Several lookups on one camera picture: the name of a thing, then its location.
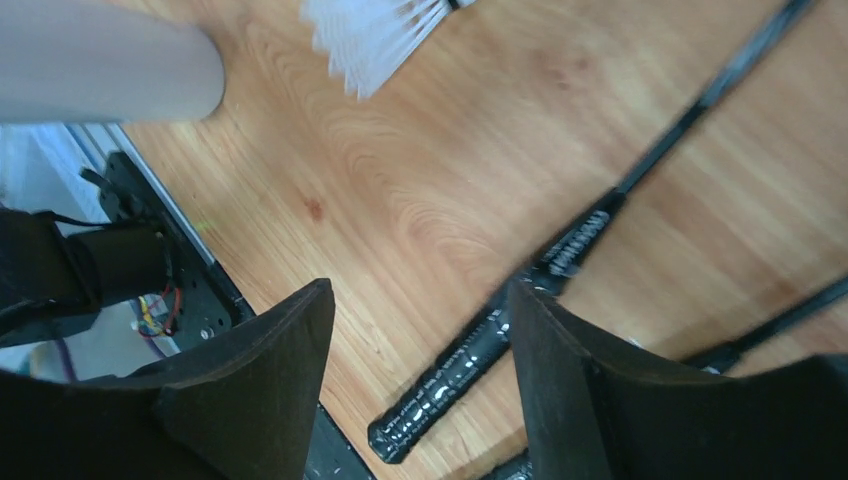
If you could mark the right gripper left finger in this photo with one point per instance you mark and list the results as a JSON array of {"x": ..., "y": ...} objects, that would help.
[{"x": 112, "y": 427}]

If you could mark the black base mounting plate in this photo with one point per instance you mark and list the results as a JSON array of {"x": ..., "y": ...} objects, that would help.
[{"x": 185, "y": 278}]

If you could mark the white shuttlecock tube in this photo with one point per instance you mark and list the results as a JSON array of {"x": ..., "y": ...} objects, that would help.
[{"x": 91, "y": 62}]

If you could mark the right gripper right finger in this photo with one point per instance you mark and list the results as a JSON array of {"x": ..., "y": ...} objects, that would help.
[{"x": 598, "y": 407}]

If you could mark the left black badminton racket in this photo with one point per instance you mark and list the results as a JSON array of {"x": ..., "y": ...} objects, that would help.
[{"x": 486, "y": 337}]

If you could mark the white shuttlecock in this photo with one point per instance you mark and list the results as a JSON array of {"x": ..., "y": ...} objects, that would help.
[{"x": 368, "y": 41}]

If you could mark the black badminton racket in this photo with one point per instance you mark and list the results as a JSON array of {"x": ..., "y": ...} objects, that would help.
[
  {"x": 486, "y": 337},
  {"x": 724, "y": 356}
]

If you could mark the right black badminton racket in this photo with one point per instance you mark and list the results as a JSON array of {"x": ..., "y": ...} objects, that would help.
[{"x": 724, "y": 356}]

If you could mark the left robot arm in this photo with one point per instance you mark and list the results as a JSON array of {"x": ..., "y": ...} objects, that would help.
[{"x": 57, "y": 273}]

